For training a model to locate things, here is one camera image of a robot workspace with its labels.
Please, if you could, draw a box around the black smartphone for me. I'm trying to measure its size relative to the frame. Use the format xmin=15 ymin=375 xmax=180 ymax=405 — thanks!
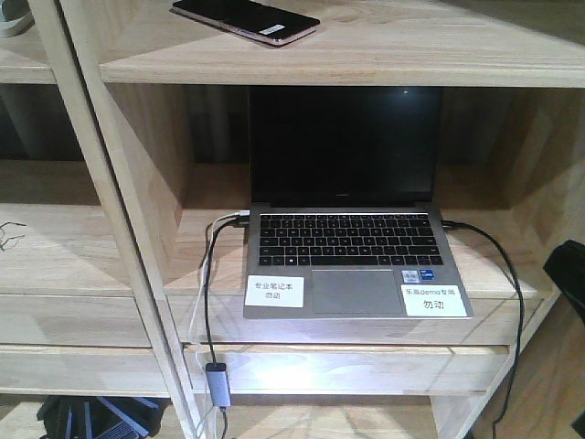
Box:
xmin=170 ymin=0 xmax=320 ymax=47

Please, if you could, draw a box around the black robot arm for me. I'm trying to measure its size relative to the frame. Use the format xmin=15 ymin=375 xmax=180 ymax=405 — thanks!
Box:
xmin=543 ymin=240 xmax=585 ymax=320

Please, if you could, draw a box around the grey laptop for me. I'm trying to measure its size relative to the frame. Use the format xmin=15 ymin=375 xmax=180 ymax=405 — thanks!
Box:
xmin=243 ymin=85 xmax=473 ymax=319

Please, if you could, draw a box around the grey usb hub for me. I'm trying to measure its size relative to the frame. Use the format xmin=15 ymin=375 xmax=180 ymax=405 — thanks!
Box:
xmin=205 ymin=362 xmax=231 ymax=408

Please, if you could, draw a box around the black bag on shelf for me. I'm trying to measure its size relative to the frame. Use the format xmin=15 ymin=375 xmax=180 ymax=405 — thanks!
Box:
xmin=37 ymin=396 xmax=170 ymax=438

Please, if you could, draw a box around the black laptop cable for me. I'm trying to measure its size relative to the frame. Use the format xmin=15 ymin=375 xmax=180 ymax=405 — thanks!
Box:
xmin=202 ymin=219 xmax=250 ymax=365
xmin=441 ymin=220 xmax=526 ymax=439

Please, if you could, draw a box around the black right laptop cable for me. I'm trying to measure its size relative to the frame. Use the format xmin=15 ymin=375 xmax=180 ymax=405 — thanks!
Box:
xmin=441 ymin=220 xmax=526 ymax=439

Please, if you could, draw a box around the black twist tie wire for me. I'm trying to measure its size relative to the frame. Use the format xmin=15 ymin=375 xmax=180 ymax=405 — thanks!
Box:
xmin=0 ymin=221 xmax=27 ymax=252

